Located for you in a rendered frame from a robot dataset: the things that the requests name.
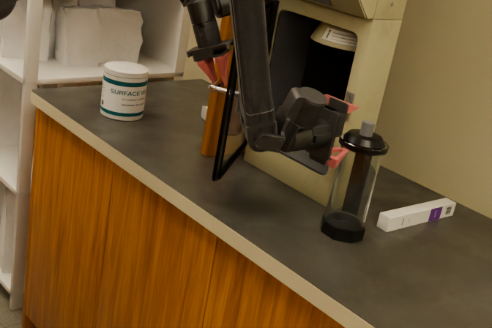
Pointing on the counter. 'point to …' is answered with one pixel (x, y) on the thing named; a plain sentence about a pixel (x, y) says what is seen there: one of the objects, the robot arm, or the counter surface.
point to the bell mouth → (335, 36)
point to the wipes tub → (124, 90)
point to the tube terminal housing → (285, 175)
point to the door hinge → (272, 23)
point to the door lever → (217, 86)
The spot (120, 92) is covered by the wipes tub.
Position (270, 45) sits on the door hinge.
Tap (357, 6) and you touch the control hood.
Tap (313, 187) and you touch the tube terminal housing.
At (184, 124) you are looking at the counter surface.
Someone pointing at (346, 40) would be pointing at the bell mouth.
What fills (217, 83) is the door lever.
